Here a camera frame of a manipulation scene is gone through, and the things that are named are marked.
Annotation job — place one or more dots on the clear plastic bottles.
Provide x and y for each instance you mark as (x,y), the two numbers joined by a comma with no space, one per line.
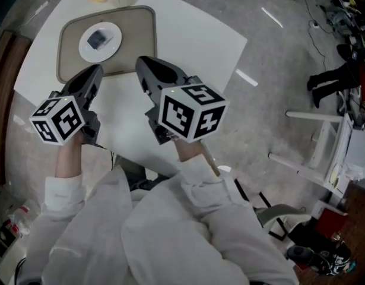
(25,215)

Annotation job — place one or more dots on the red box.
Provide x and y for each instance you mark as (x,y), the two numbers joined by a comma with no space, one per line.
(330,224)

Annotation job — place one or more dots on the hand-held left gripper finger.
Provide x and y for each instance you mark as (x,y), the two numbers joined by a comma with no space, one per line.
(95,91)
(81,82)

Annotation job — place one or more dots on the person's right forearm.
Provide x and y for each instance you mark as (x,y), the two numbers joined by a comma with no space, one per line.
(188,151)

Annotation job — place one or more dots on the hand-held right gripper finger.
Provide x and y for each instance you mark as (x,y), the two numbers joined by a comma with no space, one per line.
(158,73)
(152,93)

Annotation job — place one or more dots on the small cream plate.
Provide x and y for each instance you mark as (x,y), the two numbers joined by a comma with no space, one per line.
(334,175)

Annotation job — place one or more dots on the black sneaker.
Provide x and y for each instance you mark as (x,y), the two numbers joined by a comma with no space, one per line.
(304,252)

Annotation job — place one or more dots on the small dark object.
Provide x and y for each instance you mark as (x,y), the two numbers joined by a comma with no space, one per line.
(97,39)

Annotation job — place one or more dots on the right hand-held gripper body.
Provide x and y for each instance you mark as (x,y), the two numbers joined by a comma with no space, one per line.
(194,111)

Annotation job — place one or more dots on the person's left forearm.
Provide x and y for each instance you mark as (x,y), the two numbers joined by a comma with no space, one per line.
(68,159)

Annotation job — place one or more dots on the white round plate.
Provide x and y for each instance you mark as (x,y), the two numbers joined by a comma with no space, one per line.
(111,52)

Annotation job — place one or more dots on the person's grey trousers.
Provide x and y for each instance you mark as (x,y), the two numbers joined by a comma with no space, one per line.
(131,171)

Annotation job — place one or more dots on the person's white coat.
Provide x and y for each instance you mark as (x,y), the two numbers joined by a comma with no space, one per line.
(170,233)

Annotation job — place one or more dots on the grey rectangular tray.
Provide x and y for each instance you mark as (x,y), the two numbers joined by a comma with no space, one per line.
(140,40)

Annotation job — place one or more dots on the brown wooden platform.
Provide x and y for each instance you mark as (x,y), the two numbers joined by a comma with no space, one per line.
(4,99)

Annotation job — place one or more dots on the white square table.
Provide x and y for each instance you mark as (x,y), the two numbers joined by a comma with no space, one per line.
(194,49)

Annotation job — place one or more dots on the small white side table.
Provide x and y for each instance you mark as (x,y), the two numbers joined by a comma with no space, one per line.
(312,116)

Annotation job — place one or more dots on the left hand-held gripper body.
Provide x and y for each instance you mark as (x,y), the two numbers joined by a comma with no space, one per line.
(60,120)

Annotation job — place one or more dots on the white box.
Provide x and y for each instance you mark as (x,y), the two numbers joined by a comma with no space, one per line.
(360,150)

